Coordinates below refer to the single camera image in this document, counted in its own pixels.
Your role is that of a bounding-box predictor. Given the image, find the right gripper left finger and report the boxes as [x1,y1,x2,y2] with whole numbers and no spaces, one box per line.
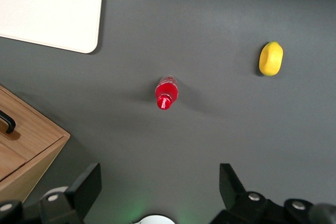
[36,163,102,224]

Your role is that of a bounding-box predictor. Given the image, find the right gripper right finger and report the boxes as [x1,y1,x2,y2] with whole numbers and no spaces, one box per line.
[209,163,286,224]

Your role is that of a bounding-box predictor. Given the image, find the wooden drawer cabinet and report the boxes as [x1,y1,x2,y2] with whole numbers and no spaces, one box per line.
[0,134,71,204]

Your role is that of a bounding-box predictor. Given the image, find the red cola bottle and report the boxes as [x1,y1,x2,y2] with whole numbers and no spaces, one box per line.
[154,74,181,111]

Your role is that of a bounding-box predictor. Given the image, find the yellow lemon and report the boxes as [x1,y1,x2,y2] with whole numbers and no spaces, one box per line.
[258,41,285,77]

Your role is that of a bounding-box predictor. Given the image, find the beige plastic tray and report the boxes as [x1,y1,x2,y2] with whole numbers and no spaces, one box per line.
[0,0,106,55]

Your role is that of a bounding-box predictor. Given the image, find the black metal drawer handle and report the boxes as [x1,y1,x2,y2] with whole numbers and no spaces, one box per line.
[0,110,17,134]

